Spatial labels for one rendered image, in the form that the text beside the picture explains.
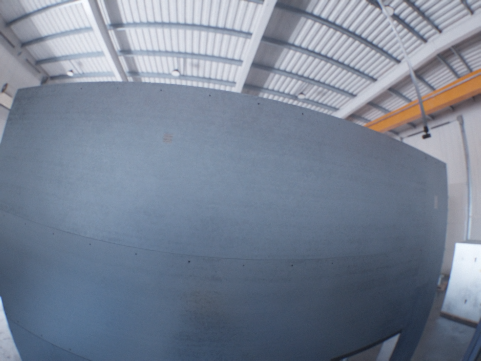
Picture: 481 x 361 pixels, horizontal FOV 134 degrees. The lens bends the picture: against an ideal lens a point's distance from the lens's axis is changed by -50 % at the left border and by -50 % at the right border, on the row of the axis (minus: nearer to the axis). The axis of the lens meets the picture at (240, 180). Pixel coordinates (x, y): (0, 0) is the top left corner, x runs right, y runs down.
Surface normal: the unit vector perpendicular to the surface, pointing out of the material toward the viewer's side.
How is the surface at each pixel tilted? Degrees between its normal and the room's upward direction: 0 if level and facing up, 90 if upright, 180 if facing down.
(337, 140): 90
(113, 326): 90
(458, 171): 90
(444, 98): 90
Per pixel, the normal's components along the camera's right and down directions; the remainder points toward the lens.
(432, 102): -0.98, -0.12
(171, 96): 0.19, -0.11
